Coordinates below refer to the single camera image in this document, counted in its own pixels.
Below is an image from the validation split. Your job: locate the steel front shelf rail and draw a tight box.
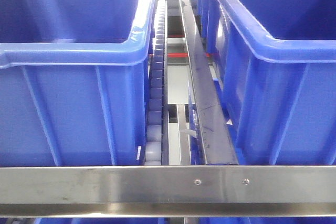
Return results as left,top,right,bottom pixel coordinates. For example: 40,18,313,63
1,165,335,218

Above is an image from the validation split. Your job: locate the grey roller conveyor track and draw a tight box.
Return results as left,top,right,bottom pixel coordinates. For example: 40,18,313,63
144,0,169,166

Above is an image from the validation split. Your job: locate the blue sorting bin left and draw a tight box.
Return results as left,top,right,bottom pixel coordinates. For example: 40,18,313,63
1,0,156,167

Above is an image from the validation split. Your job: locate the blue sorting bin right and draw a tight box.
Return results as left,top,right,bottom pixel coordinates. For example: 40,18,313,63
196,0,335,165

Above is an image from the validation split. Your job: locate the blue sorting bin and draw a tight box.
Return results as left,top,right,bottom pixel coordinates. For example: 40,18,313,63
196,0,335,165
1,0,156,167

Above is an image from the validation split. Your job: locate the steel divider rail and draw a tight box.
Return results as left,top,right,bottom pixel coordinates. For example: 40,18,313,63
178,0,238,165

